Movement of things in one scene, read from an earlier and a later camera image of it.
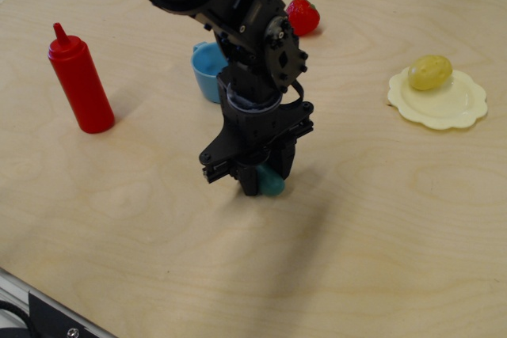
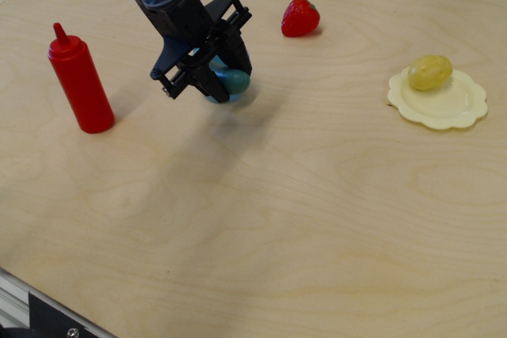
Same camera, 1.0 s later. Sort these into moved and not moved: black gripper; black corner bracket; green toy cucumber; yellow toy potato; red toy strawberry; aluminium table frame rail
Moved: black gripper; green toy cucumber
Not moved: red toy strawberry; black corner bracket; aluminium table frame rail; yellow toy potato
